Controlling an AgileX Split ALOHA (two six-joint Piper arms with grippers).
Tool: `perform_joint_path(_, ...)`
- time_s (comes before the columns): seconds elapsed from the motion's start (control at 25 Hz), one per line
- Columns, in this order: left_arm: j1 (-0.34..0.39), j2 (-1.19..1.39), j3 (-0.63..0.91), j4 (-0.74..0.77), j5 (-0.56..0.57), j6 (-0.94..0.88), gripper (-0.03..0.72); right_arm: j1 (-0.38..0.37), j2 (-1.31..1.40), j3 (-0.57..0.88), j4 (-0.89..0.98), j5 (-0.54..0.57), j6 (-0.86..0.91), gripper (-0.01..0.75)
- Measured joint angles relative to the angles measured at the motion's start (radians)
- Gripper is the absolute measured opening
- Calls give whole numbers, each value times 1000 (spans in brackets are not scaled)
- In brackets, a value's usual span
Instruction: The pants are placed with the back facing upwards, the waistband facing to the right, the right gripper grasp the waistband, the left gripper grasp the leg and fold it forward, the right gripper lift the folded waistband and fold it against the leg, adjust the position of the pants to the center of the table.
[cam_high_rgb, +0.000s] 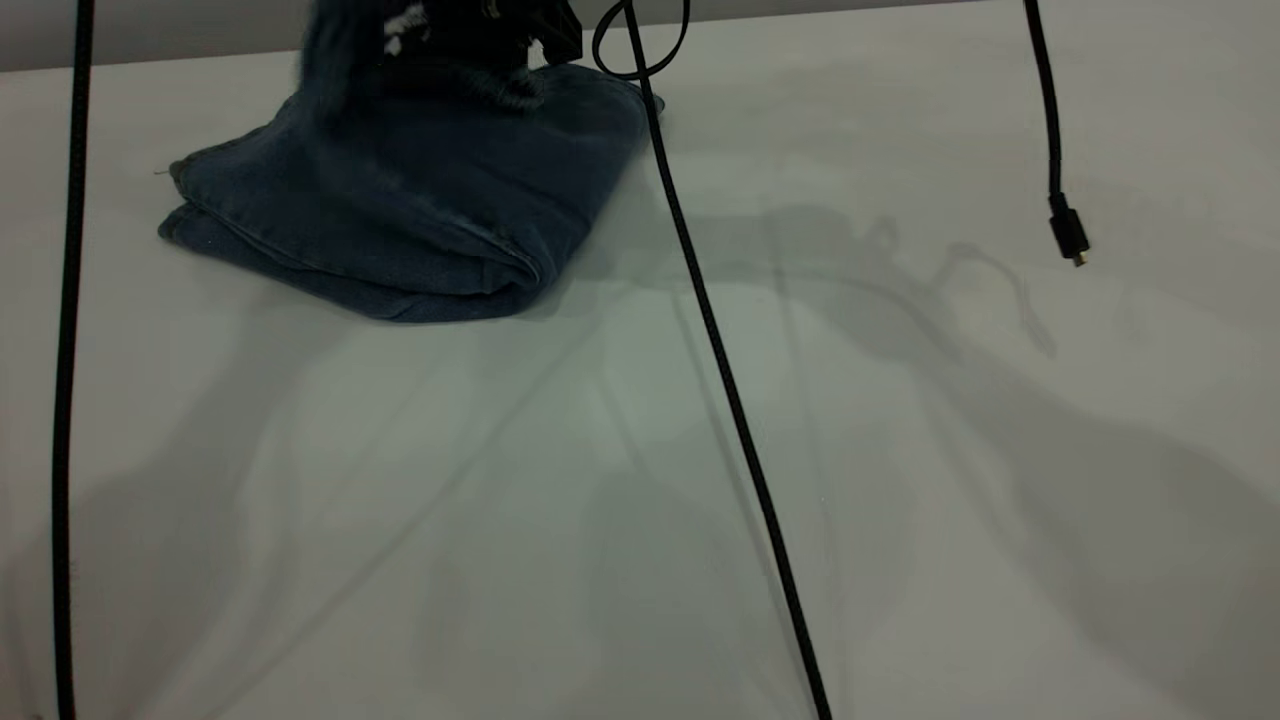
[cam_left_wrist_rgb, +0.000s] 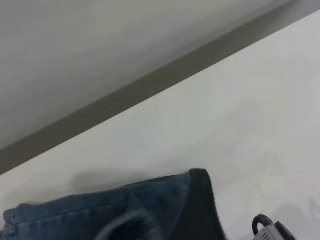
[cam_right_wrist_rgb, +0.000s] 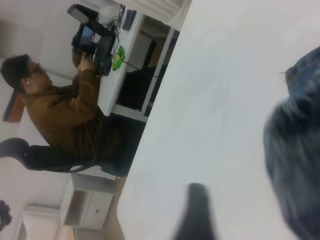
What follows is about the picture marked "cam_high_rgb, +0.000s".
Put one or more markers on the blue denim shorts basketball print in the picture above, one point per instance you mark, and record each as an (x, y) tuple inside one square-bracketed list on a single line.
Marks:
[(400, 210)]

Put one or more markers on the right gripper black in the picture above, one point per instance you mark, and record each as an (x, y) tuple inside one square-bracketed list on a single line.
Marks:
[(540, 30)]

